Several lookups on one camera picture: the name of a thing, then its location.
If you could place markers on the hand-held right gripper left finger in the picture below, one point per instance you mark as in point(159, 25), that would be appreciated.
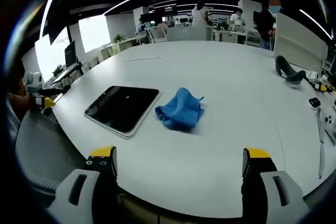
point(78, 195)

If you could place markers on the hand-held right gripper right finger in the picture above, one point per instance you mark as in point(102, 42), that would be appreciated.
point(273, 195)

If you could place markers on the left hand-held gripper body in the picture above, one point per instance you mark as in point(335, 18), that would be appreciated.
point(33, 81)

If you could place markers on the black rectangular mirror white frame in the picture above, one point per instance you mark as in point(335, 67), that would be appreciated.
point(123, 108)

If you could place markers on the blue cleaning cloth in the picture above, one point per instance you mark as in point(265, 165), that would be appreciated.
point(181, 111)

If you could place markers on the small green potted plant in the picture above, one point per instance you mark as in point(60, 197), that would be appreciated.
point(118, 38)
point(57, 70)

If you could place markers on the black side desk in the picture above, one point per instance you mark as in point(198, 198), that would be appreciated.
point(67, 73)

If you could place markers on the black computer monitor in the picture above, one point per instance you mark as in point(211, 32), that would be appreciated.
point(71, 54)

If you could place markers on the grey mesh office chair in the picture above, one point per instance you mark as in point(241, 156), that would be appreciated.
point(44, 145)

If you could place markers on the white handheld controller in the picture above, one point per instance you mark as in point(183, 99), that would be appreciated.
point(328, 123)

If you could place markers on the small black and white device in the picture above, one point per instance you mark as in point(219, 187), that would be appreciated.
point(314, 102)

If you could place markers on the white office chair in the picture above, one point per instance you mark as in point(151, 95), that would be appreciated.
point(157, 34)

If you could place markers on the spare white gripper yellow tip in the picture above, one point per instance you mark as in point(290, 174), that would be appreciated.
point(319, 83)

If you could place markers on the white partition board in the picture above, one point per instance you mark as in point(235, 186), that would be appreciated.
point(299, 43)

